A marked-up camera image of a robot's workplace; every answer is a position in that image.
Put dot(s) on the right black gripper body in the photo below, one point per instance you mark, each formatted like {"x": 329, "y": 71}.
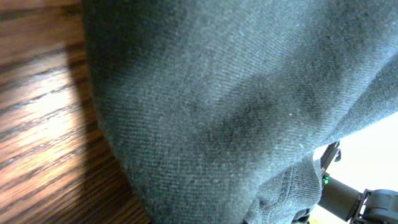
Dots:
{"x": 332, "y": 154}

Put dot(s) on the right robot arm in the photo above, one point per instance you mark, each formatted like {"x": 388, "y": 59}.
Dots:
{"x": 368, "y": 207}

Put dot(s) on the black t-shirt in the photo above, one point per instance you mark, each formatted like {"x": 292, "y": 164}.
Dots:
{"x": 214, "y": 108}

